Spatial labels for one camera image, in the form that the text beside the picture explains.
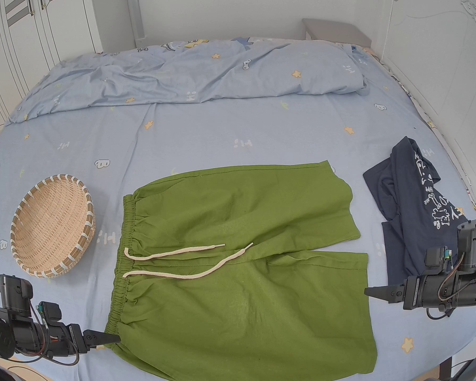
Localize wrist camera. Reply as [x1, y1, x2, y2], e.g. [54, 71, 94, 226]
[425, 246, 457, 277]
[38, 301, 63, 327]

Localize dark blue printed T-shirt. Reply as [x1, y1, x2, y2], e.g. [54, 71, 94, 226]
[362, 136, 472, 285]

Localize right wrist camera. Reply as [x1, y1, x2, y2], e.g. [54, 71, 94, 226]
[425, 246, 457, 277]

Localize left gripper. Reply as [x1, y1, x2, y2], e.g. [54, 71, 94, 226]
[10, 319, 93, 355]

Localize white wardrobe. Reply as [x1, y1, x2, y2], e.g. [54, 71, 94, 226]
[0, 0, 104, 130]

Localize black cable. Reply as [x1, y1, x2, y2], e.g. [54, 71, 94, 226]
[22, 348, 82, 368]
[425, 307, 457, 320]

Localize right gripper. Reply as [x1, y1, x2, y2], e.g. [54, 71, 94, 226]
[404, 270, 476, 313]

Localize round woven basket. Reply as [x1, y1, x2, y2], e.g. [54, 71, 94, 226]
[11, 174, 96, 279]

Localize grey bedside table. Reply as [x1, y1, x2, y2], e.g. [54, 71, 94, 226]
[301, 18, 372, 49]

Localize pale blue quilt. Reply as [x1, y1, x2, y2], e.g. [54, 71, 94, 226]
[4, 36, 372, 126]

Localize green shorts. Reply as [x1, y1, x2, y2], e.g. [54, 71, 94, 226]
[104, 160, 378, 381]

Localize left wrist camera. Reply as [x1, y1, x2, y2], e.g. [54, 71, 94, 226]
[38, 301, 63, 327]

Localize grey vertical pipe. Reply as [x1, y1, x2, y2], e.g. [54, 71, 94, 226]
[124, 0, 146, 41]

